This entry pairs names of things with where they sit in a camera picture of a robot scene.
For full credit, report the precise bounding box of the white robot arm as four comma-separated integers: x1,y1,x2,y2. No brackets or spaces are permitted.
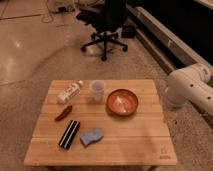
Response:
164,63,213,116

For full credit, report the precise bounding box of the translucent plastic cup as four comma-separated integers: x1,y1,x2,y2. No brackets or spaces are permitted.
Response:
89,80,105,101

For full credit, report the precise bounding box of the orange ceramic bowl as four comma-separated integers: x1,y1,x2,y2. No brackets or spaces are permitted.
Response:
106,89,139,116

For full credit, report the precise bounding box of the black and white eraser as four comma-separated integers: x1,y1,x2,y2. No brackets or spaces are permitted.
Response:
58,120,80,150

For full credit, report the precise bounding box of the white plastic bottle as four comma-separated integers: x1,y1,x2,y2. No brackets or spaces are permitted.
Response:
57,80,83,104

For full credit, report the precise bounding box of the small black box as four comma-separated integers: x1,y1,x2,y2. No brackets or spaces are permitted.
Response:
121,25,136,39

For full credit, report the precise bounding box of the wooden table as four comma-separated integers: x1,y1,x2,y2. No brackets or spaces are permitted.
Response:
24,80,177,167

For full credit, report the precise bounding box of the black office chair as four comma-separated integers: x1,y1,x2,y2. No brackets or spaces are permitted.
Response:
76,0,128,61

